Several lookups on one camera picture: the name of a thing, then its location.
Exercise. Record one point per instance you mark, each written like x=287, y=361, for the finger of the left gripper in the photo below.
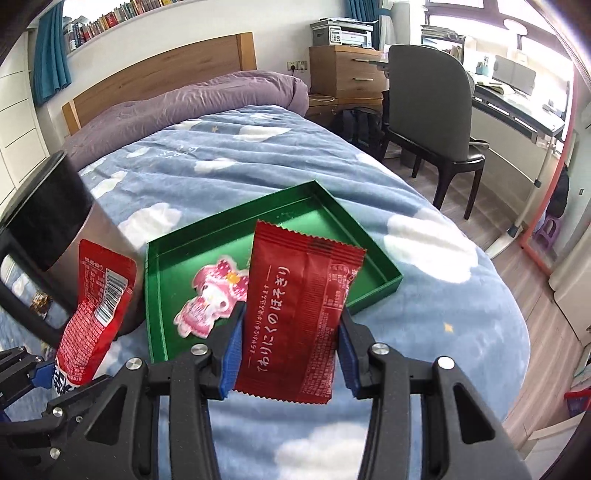
x=21, y=372
x=77, y=402

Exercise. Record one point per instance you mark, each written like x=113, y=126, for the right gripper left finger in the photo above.
x=152, y=420

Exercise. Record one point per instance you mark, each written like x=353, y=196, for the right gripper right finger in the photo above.
x=462, y=438

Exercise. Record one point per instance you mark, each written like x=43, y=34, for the red white konjac snack pouch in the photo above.
x=106, y=280

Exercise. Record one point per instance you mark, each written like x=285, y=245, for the pink My Melody snack bag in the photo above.
x=219, y=287

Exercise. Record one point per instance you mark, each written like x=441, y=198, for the dark red Japanese snack packet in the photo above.
x=298, y=287

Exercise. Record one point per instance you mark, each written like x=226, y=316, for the brown crumpled snack wrapper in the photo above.
x=41, y=304

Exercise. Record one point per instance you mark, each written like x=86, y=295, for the blue cloud pattern blanket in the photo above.
x=451, y=302

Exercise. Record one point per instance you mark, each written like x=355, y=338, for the black steel pedal bin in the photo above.
x=43, y=225

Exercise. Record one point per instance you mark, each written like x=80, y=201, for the green shallow box tray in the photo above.
x=173, y=260

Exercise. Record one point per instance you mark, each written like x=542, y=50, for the purple small stool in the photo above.
x=548, y=233

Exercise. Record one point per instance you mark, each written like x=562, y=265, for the white wardrobe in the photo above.
x=22, y=144

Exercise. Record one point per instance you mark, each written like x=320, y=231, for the purple pillow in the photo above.
x=127, y=122

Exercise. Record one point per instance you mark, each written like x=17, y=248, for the teal curtain left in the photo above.
x=50, y=72

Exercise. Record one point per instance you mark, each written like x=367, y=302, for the teal curtain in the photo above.
x=50, y=72
x=363, y=10

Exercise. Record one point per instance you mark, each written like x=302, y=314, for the white desk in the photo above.
x=521, y=160

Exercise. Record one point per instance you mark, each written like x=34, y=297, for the dark grey chair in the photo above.
x=429, y=115

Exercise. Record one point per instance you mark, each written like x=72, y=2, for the row of books on shelf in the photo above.
x=84, y=20

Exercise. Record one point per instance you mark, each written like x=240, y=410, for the wooden drawer cabinet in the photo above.
x=346, y=73

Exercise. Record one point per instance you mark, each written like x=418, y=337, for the wooden headboard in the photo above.
x=189, y=64

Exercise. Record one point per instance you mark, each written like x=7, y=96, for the grey printer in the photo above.
x=342, y=31

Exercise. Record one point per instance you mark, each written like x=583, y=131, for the teal curtain right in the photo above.
x=363, y=10

